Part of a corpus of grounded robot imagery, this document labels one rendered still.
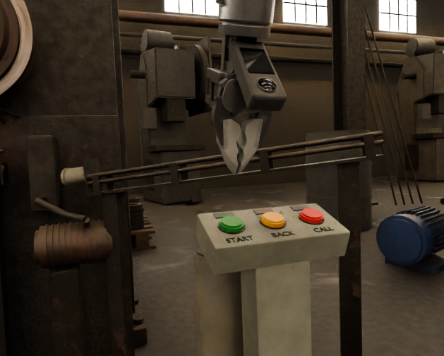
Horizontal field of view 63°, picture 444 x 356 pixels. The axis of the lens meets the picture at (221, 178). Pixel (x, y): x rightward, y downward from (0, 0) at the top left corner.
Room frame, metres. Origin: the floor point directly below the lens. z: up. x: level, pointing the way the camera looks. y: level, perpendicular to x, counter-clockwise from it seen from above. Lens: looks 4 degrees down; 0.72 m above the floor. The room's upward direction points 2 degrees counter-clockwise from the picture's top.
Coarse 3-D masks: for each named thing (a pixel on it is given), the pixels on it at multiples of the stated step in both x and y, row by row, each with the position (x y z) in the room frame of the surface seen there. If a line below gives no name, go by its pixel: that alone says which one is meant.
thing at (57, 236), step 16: (48, 224) 1.05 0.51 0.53; (64, 224) 1.05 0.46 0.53; (80, 224) 1.05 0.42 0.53; (96, 224) 1.06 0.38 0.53; (48, 240) 1.00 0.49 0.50; (64, 240) 1.00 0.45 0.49; (80, 240) 1.02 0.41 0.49; (96, 240) 1.03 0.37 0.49; (48, 256) 0.99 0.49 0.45; (64, 256) 1.00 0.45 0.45; (80, 256) 1.02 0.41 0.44; (96, 256) 1.04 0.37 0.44; (64, 272) 1.01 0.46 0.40; (64, 288) 1.01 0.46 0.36; (80, 288) 1.07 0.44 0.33; (64, 304) 1.01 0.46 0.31; (80, 304) 1.03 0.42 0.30; (64, 320) 1.01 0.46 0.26; (80, 320) 1.02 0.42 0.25; (64, 336) 1.01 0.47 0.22; (80, 336) 1.02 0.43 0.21; (64, 352) 1.01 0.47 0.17; (80, 352) 1.02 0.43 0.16
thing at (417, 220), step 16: (416, 208) 2.19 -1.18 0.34; (432, 208) 2.19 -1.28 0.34; (384, 224) 2.08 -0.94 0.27; (400, 224) 2.01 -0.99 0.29; (416, 224) 1.96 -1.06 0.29; (432, 224) 2.05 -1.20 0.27; (384, 240) 2.08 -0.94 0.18; (400, 240) 2.01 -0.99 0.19; (416, 240) 1.94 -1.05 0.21; (432, 240) 1.98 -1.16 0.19; (400, 256) 2.01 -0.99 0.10; (416, 256) 1.95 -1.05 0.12; (432, 256) 2.18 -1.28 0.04; (432, 272) 2.01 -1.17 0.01
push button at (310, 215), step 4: (308, 208) 0.64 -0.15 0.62; (312, 208) 0.65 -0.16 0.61; (300, 212) 0.64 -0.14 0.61; (304, 212) 0.63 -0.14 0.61; (308, 212) 0.63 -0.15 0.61; (312, 212) 0.63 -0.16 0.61; (316, 212) 0.63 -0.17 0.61; (300, 216) 0.63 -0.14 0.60; (304, 216) 0.62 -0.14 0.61; (308, 216) 0.62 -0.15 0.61; (312, 216) 0.62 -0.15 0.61; (316, 216) 0.62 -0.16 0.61; (320, 216) 0.62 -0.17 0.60; (308, 220) 0.62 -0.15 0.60; (312, 220) 0.61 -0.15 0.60; (316, 220) 0.61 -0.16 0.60; (320, 220) 0.62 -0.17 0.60
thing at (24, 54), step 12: (12, 0) 1.12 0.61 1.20; (24, 12) 1.13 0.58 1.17; (24, 24) 1.13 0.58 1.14; (24, 36) 1.13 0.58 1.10; (24, 48) 1.13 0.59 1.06; (24, 60) 1.13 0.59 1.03; (12, 72) 1.12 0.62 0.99; (24, 72) 1.17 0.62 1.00; (0, 84) 1.11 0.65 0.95; (12, 84) 1.12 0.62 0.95; (0, 96) 1.15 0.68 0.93
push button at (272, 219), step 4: (268, 212) 0.62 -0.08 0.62; (272, 212) 0.62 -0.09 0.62; (264, 216) 0.60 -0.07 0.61; (268, 216) 0.61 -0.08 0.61; (272, 216) 0.61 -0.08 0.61; (276, 216) 0.61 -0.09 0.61; (280, 216) 0.61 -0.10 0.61; (264, 220) 0.60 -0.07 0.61; (268, 220) 0.59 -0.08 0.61; (272, 220) 0.59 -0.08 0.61; (276, 220) 0.59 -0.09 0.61; (280, 220) 0.60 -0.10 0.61; (284, 220) 0.60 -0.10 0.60; (268, 224) 0.59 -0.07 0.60; (272, 224) 0.59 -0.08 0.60; (276, 224) 0.59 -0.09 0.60; (280, 224) 0.59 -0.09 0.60
